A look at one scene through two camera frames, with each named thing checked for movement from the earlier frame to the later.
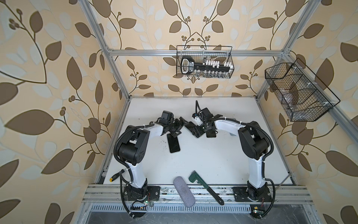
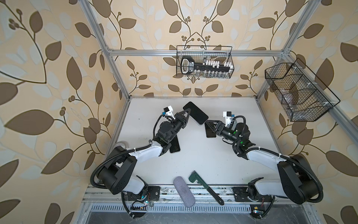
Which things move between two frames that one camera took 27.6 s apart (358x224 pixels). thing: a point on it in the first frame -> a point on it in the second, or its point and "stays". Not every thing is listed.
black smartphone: (173, 143) stays
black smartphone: (190, 126) -> (196, 113)
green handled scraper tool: (194, 176) stays
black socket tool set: (208, 68) stays
